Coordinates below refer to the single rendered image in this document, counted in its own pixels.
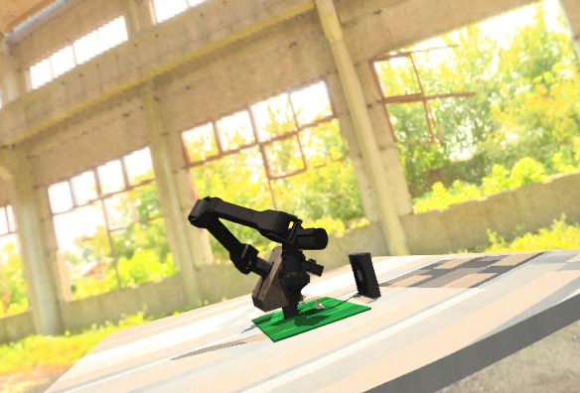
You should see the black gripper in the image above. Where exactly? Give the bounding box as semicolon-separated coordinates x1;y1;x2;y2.
277;250;310;311

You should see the black cable with plug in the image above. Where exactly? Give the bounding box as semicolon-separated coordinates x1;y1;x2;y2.
281;304;338;320

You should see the green circuit board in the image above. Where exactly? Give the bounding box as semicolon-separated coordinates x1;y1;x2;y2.
251;296;371;342

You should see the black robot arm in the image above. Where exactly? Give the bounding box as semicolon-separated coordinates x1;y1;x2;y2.
188;196;328;280

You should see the black square cooling fan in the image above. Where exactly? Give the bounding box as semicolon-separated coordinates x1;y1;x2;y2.
349;253;381;299

